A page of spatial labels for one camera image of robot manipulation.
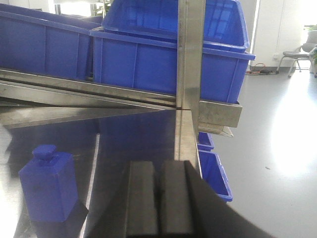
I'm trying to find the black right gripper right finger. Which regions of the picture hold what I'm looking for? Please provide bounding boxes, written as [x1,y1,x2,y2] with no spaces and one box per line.
[159,161,271,238]

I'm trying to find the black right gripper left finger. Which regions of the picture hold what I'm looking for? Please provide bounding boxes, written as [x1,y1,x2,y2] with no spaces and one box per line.
[87,161,159,238]

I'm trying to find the blue bottle-shaped part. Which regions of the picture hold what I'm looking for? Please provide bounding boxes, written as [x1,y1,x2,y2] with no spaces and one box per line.
[18,144,78,222]

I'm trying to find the stainless steel shelf rack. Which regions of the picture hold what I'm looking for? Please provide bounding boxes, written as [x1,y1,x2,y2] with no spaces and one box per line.
[0,0,242,171]

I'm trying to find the lower blue plastic bin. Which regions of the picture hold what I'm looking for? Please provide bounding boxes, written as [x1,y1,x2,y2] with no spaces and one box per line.
[199,150,233,202]

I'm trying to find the blue plastic bin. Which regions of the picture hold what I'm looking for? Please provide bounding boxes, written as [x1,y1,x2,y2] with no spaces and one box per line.
[90,30,255,103]
[0,4,100,80]
[199,150,233,202]
[102,0,250,53]

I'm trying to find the small lower blue bin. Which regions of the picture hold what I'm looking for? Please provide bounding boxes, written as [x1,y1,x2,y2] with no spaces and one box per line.
[197,132,214,152]

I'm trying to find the upper blue plastic bin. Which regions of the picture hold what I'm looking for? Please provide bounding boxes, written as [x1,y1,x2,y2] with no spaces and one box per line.
[102,0,250,53]

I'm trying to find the grey office chair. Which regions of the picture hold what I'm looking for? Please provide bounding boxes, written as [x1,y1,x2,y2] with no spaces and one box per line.
[276,30,317,78]

